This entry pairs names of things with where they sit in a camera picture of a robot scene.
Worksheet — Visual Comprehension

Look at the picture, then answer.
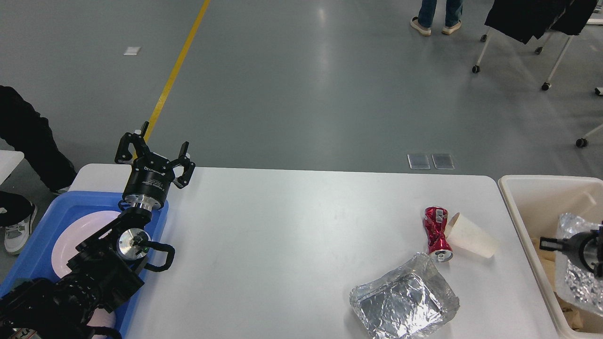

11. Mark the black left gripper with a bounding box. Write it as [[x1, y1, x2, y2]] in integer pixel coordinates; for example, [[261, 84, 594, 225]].
[[115, 121, 196, 210]]

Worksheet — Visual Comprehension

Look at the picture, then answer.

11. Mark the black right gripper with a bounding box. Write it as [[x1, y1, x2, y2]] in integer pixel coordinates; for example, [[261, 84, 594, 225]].
[[540, 230, 600, 272]]

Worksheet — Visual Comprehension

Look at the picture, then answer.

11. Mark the clear plastic wrap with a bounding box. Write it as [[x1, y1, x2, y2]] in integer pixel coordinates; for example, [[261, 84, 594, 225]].
[[555, 213, 603, 317]]

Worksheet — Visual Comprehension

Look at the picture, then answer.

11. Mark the brown paper bag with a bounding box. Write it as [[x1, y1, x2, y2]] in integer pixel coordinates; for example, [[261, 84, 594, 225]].
[[530, 238, 584, 332]]

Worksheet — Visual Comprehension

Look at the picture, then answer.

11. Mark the pink plate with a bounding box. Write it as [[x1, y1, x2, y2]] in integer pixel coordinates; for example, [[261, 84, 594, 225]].
[[51, 210, 119, 278]]

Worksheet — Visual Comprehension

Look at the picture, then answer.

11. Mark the pink mug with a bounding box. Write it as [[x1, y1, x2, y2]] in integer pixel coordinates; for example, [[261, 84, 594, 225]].
[[88, 308, 116, 328]]

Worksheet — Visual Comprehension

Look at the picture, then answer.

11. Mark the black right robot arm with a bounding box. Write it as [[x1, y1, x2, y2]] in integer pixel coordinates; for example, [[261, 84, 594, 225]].
[[539, 226, 603, 280]]

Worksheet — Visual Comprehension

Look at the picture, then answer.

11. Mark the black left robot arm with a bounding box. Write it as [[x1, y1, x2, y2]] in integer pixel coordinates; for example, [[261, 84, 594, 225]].
[[1, 122, 196, 339]]

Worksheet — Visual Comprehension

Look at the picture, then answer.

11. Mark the beige plastic bin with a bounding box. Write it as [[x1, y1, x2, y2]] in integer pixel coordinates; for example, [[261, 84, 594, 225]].
[[498, 175, 603, 339]]

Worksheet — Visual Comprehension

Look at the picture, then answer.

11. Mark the white paper cup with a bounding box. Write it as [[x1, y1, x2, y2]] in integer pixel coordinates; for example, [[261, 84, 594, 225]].
[[444, 213, 500, 259]]

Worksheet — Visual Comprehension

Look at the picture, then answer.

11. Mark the crushed red soda can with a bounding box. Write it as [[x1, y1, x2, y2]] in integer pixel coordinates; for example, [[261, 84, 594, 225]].
[[423, 206, 454, 263]]

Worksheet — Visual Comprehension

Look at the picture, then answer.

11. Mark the white caster leg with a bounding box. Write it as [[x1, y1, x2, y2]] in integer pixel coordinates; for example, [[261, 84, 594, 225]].
[[575, 124, 603, 148]]

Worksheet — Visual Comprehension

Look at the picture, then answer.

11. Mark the right clear floor plate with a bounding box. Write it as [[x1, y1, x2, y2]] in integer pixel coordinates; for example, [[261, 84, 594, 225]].
[[431, 153, 455, 170]]

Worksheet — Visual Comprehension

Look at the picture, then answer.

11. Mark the clear floor plate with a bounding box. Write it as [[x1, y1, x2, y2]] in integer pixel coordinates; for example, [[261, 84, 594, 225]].
[[407, 153, 431, 171], [431, 153, 455, 170]]

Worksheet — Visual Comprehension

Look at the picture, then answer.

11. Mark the white side table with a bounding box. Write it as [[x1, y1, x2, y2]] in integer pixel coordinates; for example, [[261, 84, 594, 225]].
[[0, 150, 24, 184]]

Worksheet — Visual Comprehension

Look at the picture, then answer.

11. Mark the left clear floor plate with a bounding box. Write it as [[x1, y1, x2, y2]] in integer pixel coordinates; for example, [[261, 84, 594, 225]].
[[407, 153, 431, 171]]

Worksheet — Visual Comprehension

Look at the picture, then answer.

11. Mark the blue plastic tray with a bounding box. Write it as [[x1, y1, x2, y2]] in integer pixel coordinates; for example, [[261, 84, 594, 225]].
[[0, 191, 169, 339]]

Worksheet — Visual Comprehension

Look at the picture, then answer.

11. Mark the crumpled aluminium foil tray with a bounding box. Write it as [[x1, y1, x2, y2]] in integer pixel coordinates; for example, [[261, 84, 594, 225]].
[[349, 252, 460, 339]]

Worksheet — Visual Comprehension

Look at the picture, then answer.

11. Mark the rack with black clothes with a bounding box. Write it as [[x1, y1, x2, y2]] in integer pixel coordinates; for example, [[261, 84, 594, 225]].
[[472, 0, 602, 91]]

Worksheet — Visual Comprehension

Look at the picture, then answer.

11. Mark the person in blue jeans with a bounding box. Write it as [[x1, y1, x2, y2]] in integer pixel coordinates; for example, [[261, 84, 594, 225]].
[[410, 0, 464, 37]]

